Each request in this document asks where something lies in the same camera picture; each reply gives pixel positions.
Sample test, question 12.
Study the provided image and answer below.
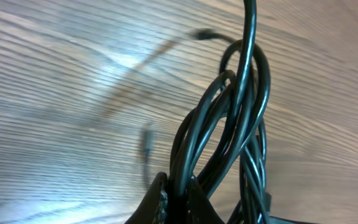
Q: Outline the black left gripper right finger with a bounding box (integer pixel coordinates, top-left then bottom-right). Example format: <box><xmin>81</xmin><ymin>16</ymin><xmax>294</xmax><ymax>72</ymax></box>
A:
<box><xmin>187</xmin><ymin>176</ymin><xmax>224</xmax><ymax>224</ymax></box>

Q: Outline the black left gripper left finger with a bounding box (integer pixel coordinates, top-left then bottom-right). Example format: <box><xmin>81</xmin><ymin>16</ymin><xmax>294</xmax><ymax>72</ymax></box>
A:
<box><xmin>125</xmin><ymin>172</ymin><xmax>168</xmax><ymax>224</ymax></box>

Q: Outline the black USB-C cable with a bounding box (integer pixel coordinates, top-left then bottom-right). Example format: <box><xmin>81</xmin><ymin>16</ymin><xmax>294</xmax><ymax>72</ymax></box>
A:
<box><xmin>140</xmin><ymin>28</ymin><xmax>273</xmax><ymax>224</ymax></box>

